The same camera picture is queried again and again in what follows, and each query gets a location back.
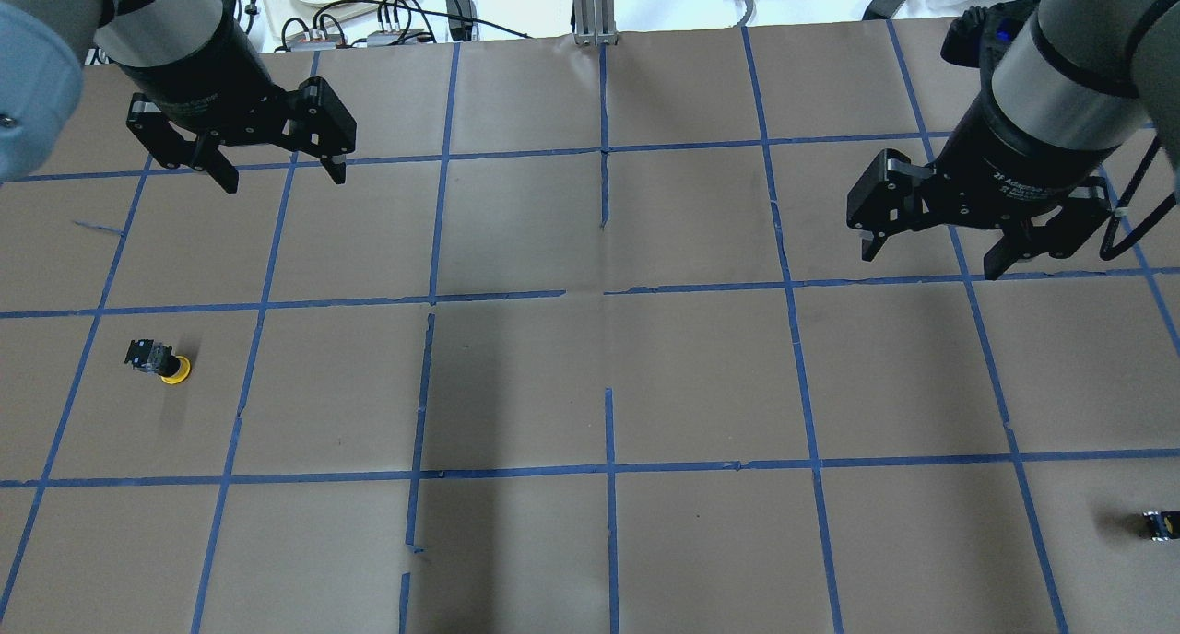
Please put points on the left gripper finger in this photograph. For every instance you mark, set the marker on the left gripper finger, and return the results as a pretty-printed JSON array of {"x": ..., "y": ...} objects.
[
  {"x": 336, "y": 166},
  {"x": 209, "y": 160}
]

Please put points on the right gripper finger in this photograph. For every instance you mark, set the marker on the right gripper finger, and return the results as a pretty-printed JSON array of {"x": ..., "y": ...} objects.
[
  {"x": 871, "y": 243},
  {"x": 1012, "y": 247}
]

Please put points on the brown paper table cover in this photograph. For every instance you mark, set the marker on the brown paper table cover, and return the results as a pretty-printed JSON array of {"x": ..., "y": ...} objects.
[{"x": 582, "y": 345}]

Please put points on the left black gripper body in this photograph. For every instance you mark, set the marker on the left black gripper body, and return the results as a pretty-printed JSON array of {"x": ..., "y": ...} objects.
[{"x": 205, "y": 97}]

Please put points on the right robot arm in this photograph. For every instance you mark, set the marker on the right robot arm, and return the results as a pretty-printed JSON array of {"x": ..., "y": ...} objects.
[{"x": 1063, "y": 84}]

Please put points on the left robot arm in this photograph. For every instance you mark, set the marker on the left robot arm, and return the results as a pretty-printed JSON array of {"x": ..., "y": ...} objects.
[{"x": 43, "y": 53}]

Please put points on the aluminium frame post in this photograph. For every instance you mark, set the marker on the aluminium frame post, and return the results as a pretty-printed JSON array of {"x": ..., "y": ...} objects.
[{"x": 594, "y": 23}]

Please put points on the black power adapter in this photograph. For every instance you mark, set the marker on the black power adapter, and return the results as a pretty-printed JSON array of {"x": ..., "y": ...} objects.
[{"x": 460, "y": 19}]

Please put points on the small black switch block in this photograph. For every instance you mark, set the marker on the small black switch block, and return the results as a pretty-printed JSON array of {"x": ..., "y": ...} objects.
[{"x": 1162, "y": 525}]

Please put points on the yellow push button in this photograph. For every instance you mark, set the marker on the yellow push button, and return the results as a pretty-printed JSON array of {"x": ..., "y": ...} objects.
[{"x": 155, "y": 358}]

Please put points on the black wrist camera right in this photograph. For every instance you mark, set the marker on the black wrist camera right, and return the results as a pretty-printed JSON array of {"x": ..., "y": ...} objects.
[{"x": 981, "y": 35}]

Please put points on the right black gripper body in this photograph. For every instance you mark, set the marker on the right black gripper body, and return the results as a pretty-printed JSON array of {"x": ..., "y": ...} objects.
[{"x": 1019, "y": 159}]

